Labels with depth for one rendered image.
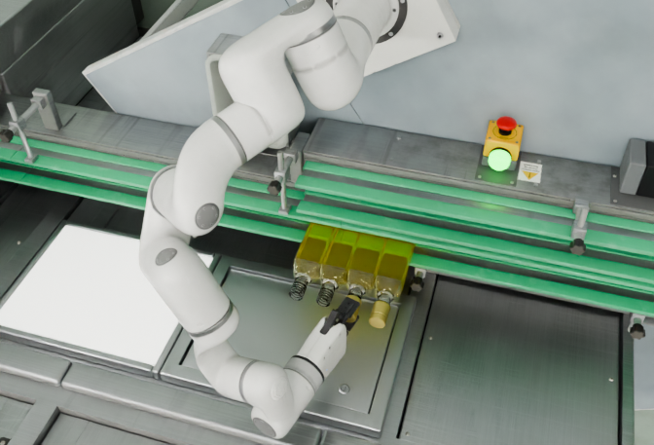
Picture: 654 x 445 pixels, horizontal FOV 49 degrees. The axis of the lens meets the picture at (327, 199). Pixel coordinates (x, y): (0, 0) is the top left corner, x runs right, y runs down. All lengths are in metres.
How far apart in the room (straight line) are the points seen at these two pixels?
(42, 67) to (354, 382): 1.25
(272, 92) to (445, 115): 0.58
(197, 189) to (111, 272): 0.75
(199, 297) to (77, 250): 0.76
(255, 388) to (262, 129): 0.43
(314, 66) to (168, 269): 0.38
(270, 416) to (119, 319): 0.52
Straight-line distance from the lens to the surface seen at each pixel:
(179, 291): 1.11
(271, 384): 1.23
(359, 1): 1.30
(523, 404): 1.56
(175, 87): 1.77
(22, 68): 2.13
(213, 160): 1.05
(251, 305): 1.63
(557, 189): 1.52
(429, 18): 1.39
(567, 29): 1.43
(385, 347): 1.56
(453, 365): 1.59
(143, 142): 1.79
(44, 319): 1.72
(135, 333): 1.63
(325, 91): 1.13
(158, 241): 1.17
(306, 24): 1.09
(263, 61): 1.06
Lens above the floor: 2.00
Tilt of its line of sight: 43 degrees down
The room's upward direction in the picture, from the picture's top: 157 degrees counter-clockwise
